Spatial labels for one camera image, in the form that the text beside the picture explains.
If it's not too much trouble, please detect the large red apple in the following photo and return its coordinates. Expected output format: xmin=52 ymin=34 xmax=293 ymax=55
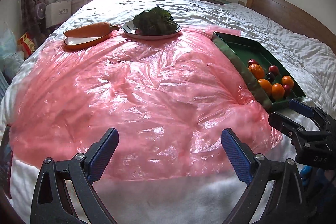
xmin=247 ymin=59 xmax=259 ymax=67

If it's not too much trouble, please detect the dark green leafy vegetable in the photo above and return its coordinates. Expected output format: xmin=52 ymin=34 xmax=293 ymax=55
xmin=132 ymin=6 xmax=177 ymax=34

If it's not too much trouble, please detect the dark purple plum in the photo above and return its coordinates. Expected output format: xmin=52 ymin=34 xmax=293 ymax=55
xmin=265 ymin=72 xmax=276 ymax=84

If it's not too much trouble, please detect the small mandarin orange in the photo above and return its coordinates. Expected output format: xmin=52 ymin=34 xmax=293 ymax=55
xmin=281 ymin=76 xmax=294 ymax=89

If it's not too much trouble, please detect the pink plastic sheet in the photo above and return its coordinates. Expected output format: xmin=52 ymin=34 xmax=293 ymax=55
xmin=10 ymin=26 xmax=282 ymax=180

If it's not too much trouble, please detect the large textured orange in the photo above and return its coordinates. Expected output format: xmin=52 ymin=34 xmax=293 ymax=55
xmin=248 ymin=64 xmax=265 ymax=80

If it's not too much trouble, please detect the hanging plaid scarf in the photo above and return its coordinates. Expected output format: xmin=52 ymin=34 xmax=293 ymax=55
xmin=21 ymin=0 xmax=40 ymax=37

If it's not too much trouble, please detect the wooden headboard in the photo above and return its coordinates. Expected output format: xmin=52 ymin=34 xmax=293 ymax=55
xmin=245 ymin=0 xmax=335 ymax=52

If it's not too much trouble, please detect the small red apple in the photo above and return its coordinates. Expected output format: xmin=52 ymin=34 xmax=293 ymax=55
xmin=268 ymin=65 xmax=280 ymax=76

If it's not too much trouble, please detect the red yellow snack package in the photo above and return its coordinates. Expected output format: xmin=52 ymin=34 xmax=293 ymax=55
xmin=17 ymin=32 xmax=36 ymax=59

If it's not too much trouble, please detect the blue gloved right hand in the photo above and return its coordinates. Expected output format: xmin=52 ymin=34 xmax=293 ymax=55
xmin=299 ymin=166 xmax=335 ymax=186

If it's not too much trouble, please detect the white dark-rimmed plate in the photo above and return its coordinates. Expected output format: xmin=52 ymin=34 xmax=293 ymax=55
xmin=120 ymin=20 xmax=182 ymax=40

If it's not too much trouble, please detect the orange rimmed oval plate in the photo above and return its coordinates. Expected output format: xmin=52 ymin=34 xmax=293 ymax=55
xmin=63 ymin=32 xmax=112 ymax=51

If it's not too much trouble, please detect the tiny red cherry tomato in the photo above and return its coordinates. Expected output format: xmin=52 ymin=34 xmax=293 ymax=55
xmin=282 ymin=84 xmax=291 ymax=97

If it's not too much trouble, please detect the green rectangular tray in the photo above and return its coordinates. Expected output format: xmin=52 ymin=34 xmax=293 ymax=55
xmin=212 ymin=32 xmax=305 ymax=113

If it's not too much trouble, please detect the purple desk fan lower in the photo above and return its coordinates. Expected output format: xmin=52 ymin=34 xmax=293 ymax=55
xmin=35 ymin=2 xmax=46 ymax=20

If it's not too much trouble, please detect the translucent blue plastic bag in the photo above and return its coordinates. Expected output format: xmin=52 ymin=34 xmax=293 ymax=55
xmin=1 ymin=28 xmax=25 ymax=80

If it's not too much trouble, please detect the white cardboard box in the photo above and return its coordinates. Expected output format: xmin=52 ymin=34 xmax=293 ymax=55
xmin=45 ymin=1 xmax=71 ymax=28

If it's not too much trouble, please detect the smooth orange in tray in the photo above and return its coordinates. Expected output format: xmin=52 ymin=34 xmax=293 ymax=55
xmin=258 ymin=79 xmax=272 ymax=97

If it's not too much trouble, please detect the small orange tangerine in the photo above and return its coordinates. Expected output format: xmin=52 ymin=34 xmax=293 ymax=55
xmin=271 ymin=83 xmax=285 ymax=101

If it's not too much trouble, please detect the light blue suitcase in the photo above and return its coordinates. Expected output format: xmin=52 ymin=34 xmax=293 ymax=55
xmin=0 ymin=71 xmax=9 ymax=100

